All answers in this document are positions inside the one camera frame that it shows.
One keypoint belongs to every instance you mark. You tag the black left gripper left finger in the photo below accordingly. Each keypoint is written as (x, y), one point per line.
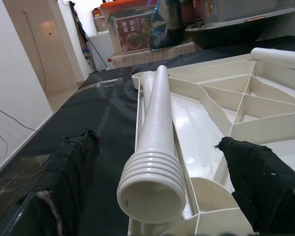
(68, 172)

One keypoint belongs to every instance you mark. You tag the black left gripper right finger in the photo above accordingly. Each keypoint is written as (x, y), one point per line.
(260, 184)

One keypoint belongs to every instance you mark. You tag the white plastic children table top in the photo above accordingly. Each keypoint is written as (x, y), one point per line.
(248, 103)

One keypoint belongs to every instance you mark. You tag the black tablecloth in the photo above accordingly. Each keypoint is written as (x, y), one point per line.
(108, 118)

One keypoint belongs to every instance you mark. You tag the clear tape strip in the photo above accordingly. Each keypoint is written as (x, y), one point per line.
(108, 83)

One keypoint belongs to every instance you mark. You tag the black pole mop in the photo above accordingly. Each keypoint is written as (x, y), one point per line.
(86, 52)

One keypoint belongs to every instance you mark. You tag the beige low bench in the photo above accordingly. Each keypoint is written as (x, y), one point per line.
(150, 57)

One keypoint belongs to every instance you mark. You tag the clear storage box orange lid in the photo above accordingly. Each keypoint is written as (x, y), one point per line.
(132, 37)

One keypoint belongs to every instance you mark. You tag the black round basin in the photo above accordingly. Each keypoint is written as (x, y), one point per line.
(211, 37)

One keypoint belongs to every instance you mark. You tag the dark shiny plastic bag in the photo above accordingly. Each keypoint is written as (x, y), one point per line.
(159, 27)

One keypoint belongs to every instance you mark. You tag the clear lidded plastic container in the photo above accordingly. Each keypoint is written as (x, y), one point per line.
(248, 12)

